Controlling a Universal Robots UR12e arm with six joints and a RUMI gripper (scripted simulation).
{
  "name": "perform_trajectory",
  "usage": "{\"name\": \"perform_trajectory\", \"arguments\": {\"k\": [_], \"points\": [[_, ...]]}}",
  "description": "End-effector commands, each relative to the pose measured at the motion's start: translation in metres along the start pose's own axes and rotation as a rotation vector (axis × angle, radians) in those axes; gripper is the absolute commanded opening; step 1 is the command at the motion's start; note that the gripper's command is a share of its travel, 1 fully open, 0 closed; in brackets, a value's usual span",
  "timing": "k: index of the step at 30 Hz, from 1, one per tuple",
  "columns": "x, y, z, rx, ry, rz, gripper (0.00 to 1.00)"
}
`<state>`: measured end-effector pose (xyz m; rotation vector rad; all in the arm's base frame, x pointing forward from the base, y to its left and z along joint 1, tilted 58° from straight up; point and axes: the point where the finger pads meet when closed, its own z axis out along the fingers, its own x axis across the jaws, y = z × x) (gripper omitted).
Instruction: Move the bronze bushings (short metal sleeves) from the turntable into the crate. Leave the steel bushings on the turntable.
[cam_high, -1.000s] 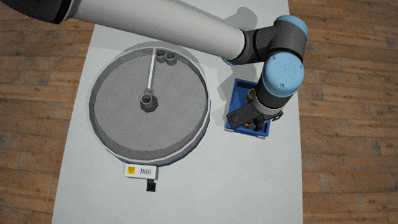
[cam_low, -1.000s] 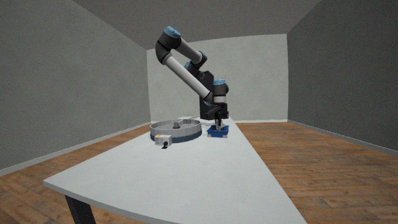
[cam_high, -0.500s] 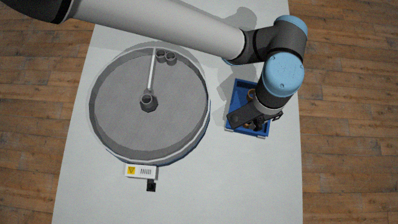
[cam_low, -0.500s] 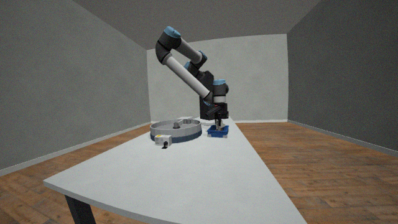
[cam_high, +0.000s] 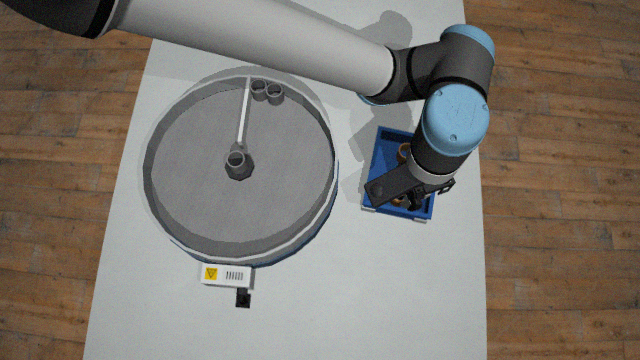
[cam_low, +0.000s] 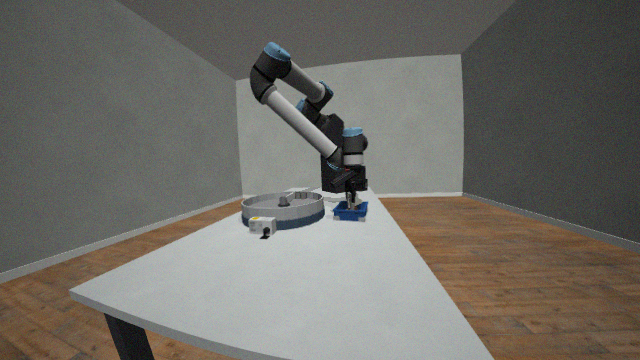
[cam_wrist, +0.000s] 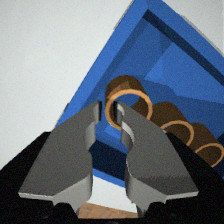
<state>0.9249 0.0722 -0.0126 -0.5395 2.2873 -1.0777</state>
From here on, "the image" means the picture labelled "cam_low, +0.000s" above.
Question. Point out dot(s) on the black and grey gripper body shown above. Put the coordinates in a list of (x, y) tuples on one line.
[(357, 180)]

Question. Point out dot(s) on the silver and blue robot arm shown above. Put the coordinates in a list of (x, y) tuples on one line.
[(305, 118)]

